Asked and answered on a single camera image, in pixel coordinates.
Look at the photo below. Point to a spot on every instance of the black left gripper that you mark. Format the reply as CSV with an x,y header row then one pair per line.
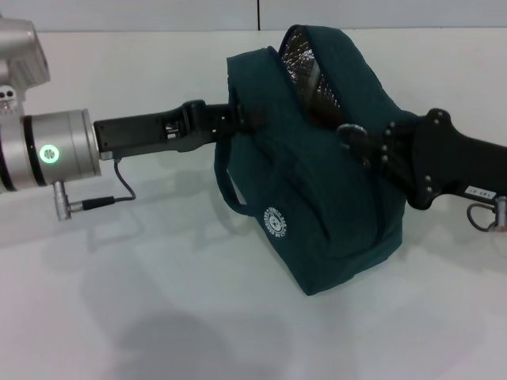
x,y
150,130

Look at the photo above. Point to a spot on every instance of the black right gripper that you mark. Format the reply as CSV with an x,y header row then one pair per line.
x,y
459,162

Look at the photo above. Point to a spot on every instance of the dark teal lunch bag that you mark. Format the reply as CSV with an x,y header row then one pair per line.
x,y
317,206

